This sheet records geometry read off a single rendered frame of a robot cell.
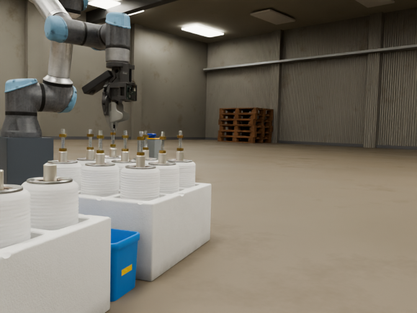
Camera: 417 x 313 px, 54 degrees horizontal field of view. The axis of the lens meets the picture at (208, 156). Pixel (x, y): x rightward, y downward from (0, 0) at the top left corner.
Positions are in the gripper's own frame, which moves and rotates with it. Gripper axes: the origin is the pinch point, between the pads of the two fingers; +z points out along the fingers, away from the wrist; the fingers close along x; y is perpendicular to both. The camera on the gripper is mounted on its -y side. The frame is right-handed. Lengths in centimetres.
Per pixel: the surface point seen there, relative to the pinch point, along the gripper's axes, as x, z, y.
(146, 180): -26.9, 12.4, 27.6
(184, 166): -3.6, 10.9, 27.3
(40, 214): -59, 15, 25
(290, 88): 1104, -129, -112
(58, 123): 733, -6, -642
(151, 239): -31, 25, 31
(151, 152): 13.7, 8.3, 7.4
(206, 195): 2.9, 20.0, 31.9
